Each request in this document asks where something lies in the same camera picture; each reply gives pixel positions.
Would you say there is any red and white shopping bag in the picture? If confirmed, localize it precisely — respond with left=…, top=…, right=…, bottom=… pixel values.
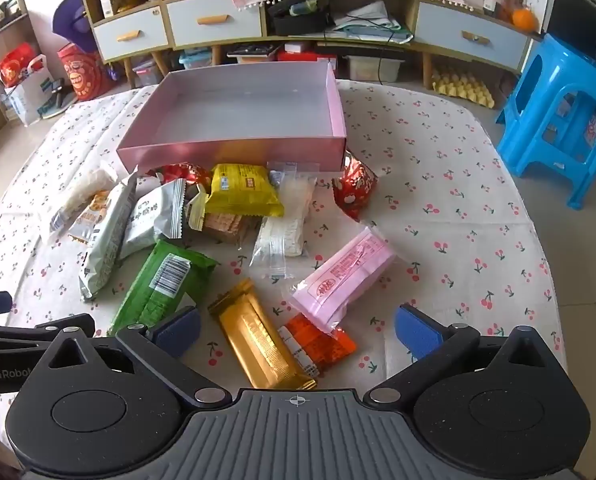
left=0, top=41, right=55, bottom=127

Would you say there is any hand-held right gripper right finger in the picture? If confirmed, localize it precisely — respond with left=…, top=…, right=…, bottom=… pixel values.
left=366, top=303, right=554, bottom=406

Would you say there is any purple umbrella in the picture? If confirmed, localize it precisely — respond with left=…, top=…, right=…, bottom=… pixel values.
left=52, top=0, right=93, bottom=54

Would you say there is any small yellow white candy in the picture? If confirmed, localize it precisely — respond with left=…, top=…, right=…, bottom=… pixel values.
left=184, top=194, right=209, bottom=232

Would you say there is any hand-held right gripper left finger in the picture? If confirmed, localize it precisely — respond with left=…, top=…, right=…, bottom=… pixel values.
left=45, top=306, right=235, bottom=408

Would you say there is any clear wafer biscuit packet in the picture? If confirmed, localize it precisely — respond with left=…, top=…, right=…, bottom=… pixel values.
left=202, top=211, right=259, bottom=247

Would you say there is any black cable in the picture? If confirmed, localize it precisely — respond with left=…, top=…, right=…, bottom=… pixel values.
left=312, top=0, right=399, bottom=82

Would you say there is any gold snack packet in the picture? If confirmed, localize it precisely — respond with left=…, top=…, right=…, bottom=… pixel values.
left=207, top=279, right=319, bottom=392

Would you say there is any small clear snack packet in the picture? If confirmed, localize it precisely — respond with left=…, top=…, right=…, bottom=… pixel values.
left=267, top=159, right=319, bottom=221

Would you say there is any medium white cabinet drawer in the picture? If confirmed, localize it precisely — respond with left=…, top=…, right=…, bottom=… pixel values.
left=164, top=0, right=265, bottom=49

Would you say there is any orange white snack packet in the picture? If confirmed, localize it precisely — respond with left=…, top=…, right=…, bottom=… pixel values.
left=67, top=191, right=113, bottom=247

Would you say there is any wide white cabinet drawer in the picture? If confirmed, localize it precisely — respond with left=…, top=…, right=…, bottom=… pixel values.
left=412, top=0, right=532, bottom=74

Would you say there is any pink snack packet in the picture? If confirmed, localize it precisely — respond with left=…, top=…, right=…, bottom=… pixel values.
left=289, top=225, right=397, bottom=334

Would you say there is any red foil snack packet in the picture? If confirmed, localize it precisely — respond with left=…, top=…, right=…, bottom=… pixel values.
left=147, top=161, right=215, bottom=196

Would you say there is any cherry print tablecloth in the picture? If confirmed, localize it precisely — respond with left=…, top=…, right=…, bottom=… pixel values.
left=0, top=79, right=567, bottom=480

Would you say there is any small white cabinet drawer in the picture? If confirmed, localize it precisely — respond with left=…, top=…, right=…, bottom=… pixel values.
left=91, top=5, right=171, bottom=62

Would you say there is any wooden cabinet with white drawers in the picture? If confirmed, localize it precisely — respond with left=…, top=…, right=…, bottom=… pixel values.
left=72, top=0, right=542, bottom=95

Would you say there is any black monitor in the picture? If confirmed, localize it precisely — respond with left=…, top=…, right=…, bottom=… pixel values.
left=542, top=0, right=596, bottom=69

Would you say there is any yellow snack packet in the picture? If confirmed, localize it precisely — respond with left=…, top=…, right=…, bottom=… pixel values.
left=204, top=163, right=285, bottom=219

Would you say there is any clear storage box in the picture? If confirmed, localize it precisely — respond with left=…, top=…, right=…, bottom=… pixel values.
left=344, top=54, right=407, bottom=84

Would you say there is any grey white snack packet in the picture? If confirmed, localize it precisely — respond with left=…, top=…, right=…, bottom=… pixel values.
left=119, top=178, right=187, bottom=262

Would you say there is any yellow egg tray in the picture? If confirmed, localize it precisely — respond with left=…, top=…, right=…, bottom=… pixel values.
left=431, top=69, right=497, bottom=109

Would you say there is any white puffed rice packet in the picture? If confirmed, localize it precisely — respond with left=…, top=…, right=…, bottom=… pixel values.
left=39, top=167, right=120, bottom=242

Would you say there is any long silver snack packet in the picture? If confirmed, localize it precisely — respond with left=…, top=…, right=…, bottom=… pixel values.
left=77, top=172, right=140, bottom=303

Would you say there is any pink cardboard box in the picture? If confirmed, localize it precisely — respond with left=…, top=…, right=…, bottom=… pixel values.
left=116, top=57, right=349, bottom=177

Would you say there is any red floral foil packet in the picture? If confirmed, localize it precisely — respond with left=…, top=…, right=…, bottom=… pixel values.
left=331, top=149, right=379, bottom=222

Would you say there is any clear white rice cracker packet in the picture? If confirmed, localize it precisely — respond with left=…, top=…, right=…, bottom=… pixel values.
left=249, top=212, right=309, bottom=282

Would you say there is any red flat box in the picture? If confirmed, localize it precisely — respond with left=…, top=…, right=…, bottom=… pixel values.
left=277, top=41, right=325, bottom=69

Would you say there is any green snack packet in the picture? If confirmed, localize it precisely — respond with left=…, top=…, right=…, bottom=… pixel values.
left=106, top=239, right=222, bottom=337

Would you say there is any blue plastic stool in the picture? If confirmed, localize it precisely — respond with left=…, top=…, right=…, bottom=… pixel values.
left=494, top=33, right=596, bottom=212

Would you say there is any round red printed bag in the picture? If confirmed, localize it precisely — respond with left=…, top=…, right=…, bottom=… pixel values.
left=56, top=41, right=115, bottom=104

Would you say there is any black bag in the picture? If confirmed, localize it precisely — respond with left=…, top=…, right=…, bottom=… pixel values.
left=267, top=0, right=335, bottom=37

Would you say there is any orange fruit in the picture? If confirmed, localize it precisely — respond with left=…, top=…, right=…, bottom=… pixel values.
left=510, top=7, right=537, bottom=32

